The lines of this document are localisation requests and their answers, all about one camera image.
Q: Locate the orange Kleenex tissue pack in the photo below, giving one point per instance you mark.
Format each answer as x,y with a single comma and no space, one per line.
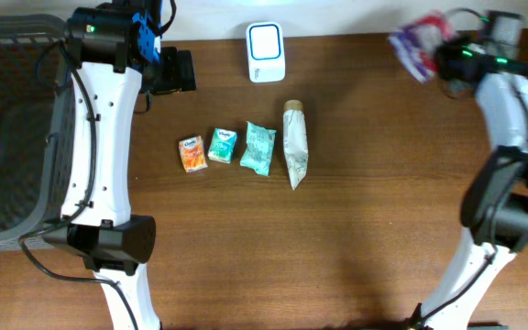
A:
192,154

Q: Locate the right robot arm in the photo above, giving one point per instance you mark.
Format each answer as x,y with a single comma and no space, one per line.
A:
494,210

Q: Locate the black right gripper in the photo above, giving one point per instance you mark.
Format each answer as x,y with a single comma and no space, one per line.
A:
455,43

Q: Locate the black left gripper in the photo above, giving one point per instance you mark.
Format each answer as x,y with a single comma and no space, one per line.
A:
174,60

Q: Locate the grey plastic mesh basket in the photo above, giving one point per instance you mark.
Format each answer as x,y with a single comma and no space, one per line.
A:
36,126

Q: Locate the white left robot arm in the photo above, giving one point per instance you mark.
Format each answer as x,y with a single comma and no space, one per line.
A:
114,54

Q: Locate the teal wet wipes packet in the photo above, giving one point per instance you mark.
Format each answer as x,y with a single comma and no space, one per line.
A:
259,149

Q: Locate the white barcode scanner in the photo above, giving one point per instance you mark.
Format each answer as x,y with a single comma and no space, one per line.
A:
265,52

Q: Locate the teal Kleenex tissue pack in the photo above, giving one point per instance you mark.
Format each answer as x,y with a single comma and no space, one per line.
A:
222,145

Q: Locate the white tube brown cap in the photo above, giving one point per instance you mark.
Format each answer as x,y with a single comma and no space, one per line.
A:
295,142

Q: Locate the red purple plastic pack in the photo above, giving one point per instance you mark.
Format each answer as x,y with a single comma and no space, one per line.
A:
415,44

